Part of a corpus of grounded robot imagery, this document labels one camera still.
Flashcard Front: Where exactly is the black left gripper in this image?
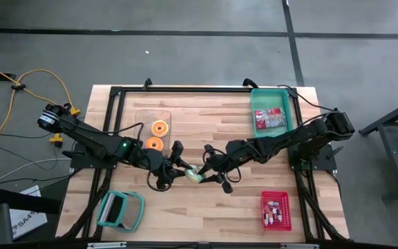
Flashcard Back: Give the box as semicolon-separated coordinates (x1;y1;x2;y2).
131;140;193;190

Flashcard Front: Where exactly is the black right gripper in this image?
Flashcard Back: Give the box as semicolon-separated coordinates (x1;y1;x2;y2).
198;141;255;194

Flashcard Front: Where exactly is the red plastic-wrapped packet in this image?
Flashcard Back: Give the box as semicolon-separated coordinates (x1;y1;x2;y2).
254;107;287;129

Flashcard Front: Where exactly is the clear plastic bin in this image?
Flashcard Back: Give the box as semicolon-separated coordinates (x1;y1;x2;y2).
129;109;172;163

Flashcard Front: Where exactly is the teal framed mesh holder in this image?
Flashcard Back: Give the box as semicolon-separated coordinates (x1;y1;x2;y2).
96;190;146;233

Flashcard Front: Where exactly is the red plastic basket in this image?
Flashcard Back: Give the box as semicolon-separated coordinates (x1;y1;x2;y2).
260;190;293;232

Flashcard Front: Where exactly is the green plastic tray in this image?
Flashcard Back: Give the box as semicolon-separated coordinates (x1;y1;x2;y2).
249;88;295;139

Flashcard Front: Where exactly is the black beam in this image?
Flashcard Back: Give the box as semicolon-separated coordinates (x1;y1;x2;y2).
0;187;62;215

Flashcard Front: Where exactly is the white cardboard box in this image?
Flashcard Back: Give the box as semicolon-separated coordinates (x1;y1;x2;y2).
8;185;48;240

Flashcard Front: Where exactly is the black metal stand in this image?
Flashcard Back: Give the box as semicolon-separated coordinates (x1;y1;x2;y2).
359;95;398;201

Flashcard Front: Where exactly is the black aluminium table frame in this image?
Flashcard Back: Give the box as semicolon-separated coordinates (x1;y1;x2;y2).
59;84;348;243

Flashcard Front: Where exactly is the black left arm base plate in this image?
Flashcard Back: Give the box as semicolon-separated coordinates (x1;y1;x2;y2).
62;141;120;170

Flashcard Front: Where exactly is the silver metal bracket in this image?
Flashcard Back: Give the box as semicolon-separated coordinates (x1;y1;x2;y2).
281;243;319;249
87;241;127;249

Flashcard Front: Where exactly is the yellow extension cable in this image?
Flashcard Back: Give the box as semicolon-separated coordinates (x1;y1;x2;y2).
0;58;65;148
0;68;82;148

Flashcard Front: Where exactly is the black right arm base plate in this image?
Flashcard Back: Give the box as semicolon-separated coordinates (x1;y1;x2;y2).
287;143;344;172

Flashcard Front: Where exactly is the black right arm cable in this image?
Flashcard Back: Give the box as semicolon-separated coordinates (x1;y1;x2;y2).
277;84;334;112

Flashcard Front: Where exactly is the white floor cable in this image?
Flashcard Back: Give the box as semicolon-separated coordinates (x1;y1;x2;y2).
0;158;72;184

